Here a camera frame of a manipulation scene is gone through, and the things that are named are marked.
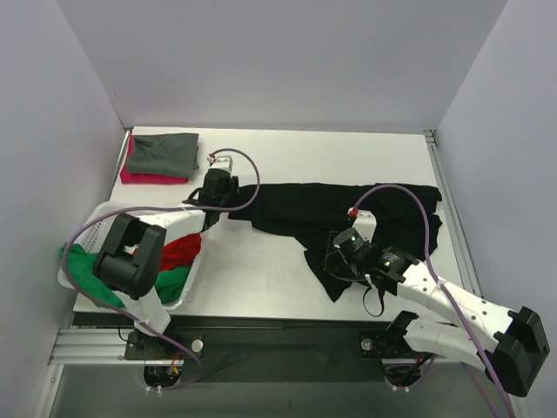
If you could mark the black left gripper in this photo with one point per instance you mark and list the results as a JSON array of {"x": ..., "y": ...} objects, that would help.
[{"x": 231, "y": 192}]

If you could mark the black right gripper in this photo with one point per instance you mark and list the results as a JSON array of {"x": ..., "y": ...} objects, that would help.
[{"x": 332, "y": 259}]

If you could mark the black t-shirt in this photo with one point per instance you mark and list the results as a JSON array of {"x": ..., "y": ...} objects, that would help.
[{"x": 309, "y": 213}]

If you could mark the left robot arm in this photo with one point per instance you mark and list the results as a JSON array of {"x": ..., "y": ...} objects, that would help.
[{"x": 130, "y": 257}]

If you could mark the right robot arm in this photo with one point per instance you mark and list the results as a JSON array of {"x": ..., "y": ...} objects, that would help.
[{"x": 509, "y": 346}]

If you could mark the folded grey t-shirt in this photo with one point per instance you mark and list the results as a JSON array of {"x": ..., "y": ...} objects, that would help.
[{"x": 170, "y": 155}]

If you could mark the red t-shirt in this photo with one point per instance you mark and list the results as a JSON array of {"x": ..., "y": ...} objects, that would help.
[{"x": 181, "y": 252}]

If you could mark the folded magenta t-shirt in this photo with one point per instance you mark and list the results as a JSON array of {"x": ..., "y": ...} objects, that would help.
[{"x": 128, "y": 178}]

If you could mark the white plastic laundry basket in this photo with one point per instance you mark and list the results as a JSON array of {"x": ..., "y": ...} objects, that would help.
[{"x": 93, "y": 237}]

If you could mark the green t-shirt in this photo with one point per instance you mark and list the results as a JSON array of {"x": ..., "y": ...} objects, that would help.
[{"x": 169, "y": 284}]

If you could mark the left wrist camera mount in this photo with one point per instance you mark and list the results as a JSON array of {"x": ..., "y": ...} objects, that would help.
[{"x": 223, "y": 163}]

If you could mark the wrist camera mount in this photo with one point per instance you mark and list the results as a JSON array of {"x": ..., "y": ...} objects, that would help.
[
  {"x": 364, "y": 222},
  {"x": 223, "y": 163}
]

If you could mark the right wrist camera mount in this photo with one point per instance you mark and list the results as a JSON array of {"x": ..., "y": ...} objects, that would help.
[{"x": 364, "y": 222}]

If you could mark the aluminium frame rail right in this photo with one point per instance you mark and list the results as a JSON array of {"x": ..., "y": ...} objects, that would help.
[{"x": 460, "y": 247}]

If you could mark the aluminium frame rail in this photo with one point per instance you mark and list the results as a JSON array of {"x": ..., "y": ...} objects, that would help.
[
  {"x": 460, "y": 247},
  {"x": 84, "y": 346}
]

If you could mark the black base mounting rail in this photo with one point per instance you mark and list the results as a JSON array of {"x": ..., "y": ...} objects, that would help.
[{"x": 260, "y": 350}]

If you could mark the aluminium frame rail front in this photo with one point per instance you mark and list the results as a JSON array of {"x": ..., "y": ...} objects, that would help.
[{"x": 84, "y": 346}]

